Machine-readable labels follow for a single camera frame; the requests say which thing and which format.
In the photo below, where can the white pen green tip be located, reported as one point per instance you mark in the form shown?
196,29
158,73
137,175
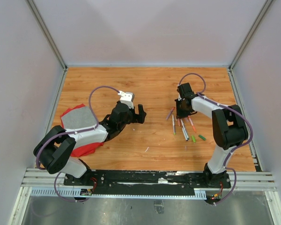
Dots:
173,124

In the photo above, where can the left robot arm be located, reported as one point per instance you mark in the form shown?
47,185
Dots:
53,153

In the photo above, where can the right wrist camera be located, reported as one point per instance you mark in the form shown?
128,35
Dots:
185,91

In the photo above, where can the red cloth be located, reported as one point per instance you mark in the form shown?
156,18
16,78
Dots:
85,149

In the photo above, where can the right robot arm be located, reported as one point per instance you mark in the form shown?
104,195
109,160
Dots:
229,133

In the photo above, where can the white blue pen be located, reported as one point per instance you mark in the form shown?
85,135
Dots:
183,125
185,134

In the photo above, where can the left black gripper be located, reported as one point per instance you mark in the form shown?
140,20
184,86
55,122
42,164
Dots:
138,118

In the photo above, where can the grey felt cloth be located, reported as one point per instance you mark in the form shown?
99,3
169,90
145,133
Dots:
77,118

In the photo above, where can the purple pen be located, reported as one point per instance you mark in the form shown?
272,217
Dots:
170,113

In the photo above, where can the orange highlighter pen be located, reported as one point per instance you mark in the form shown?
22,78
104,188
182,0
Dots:
192,124

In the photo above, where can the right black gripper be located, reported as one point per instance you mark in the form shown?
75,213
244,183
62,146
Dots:
179,114

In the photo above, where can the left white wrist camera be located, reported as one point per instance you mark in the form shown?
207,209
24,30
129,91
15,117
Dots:
126,98

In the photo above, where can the light green pen cap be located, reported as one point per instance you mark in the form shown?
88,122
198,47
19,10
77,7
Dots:
193,138

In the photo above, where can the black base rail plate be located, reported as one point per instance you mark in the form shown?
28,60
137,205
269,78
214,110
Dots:
129,182

